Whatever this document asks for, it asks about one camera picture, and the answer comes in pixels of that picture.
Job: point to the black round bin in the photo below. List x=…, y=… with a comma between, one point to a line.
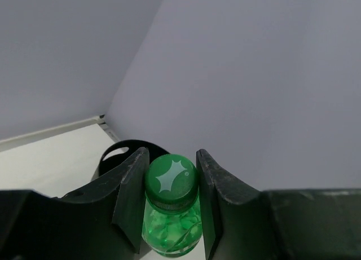
x=107, y=164

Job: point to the green plastic bottle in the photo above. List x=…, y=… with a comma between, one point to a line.
x=172, y=224

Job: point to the aluminium table frame rail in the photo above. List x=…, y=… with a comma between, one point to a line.
x=21, y=140

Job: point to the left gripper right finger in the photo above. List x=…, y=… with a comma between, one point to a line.
x=241, y=222

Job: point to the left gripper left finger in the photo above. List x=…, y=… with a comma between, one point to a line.
x=101, y=220

